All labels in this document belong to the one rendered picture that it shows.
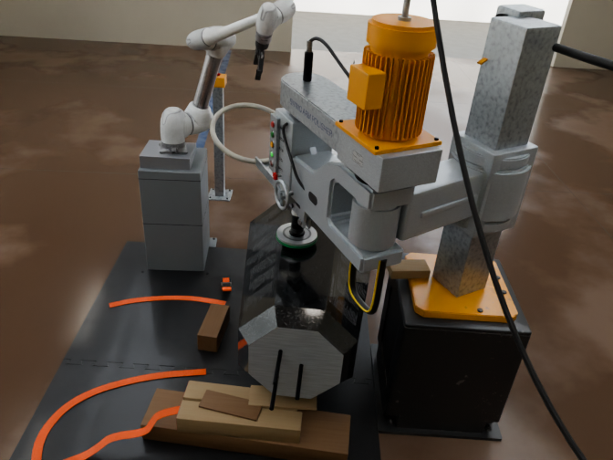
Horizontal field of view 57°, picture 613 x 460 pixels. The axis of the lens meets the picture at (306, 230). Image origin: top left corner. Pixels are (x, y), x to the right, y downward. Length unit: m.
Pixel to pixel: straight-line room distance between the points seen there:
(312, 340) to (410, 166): 0.99
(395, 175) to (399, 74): 0.33
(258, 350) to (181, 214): 1.51
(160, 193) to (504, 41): 2.37
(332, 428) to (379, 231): 1.22
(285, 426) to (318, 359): 0.41
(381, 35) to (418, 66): 0.15
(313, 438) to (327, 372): 0.40
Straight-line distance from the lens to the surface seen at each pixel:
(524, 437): 3.44
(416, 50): 1.90
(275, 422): 2.90
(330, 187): 2.33
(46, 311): 4.02
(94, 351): 3.64
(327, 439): 2.99
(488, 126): 2.50
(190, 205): 3.86
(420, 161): 2.01
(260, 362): 2.72
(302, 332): 2.57
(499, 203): 2.57
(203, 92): 3.81
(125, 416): 3.26
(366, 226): 2.17
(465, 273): 2.80
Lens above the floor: 2.48
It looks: 32 degrees down
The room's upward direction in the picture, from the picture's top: 4 degrees clockwise
